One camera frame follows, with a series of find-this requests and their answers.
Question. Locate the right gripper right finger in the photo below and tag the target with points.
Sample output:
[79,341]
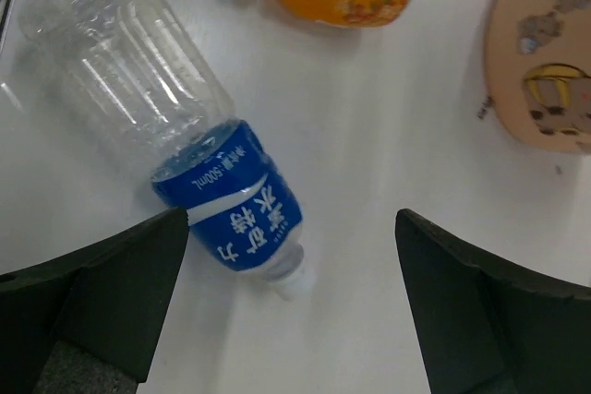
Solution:
[487,325]

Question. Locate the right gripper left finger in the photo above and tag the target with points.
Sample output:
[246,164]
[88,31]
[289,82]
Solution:
[90,321]

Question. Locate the clear bottle blue label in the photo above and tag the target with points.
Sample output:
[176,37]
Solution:
[139,81]

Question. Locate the orange plastic bin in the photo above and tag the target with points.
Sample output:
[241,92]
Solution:
[537,71]

